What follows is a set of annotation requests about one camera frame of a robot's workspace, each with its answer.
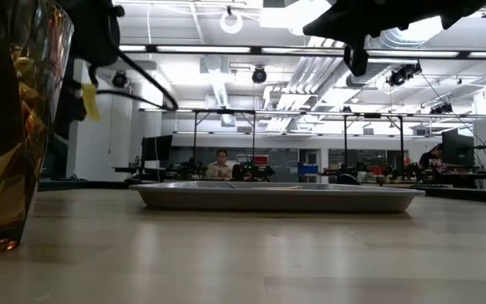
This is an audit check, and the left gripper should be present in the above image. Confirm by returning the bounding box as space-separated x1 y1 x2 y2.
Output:
0 0 125 170

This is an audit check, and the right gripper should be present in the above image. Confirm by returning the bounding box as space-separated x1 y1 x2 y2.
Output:
302 0 400 78

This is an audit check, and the amber faceted glass cup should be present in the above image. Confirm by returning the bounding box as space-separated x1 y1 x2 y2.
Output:
0 0 75 260

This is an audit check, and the grey-blue plastic tray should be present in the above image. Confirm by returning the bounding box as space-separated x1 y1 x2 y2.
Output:
128 181 427 214

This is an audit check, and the black beam with light strips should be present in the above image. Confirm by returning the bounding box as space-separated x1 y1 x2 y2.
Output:
118 43 486 61

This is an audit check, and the black computer monitor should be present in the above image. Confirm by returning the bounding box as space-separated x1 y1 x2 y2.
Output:
441 128 476 169
140 134 174 162

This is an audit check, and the black chair back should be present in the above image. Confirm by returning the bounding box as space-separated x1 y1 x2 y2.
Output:
336 172 360 186

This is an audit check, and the person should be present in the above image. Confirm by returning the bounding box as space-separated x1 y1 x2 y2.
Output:
204 148 234 181
418 143 446 172

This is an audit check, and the yellow cable tag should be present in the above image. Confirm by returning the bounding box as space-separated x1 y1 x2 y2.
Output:
80 82 101 123

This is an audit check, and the black round overhead camera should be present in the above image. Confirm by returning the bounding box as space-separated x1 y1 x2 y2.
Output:
111 71 128 89
251 66 268 84

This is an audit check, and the black overhead camera cluster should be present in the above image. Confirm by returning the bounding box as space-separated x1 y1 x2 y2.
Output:
385 62 423 88

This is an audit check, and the white ring lamp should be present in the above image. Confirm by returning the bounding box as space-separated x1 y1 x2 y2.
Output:
219 11 244 35

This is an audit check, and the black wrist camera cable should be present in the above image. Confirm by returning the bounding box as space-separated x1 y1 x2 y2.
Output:
94 50 180 111

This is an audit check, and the black neighbouring station frame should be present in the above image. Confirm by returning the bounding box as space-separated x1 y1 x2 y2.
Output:
343 111 405 182
192 108 257 182

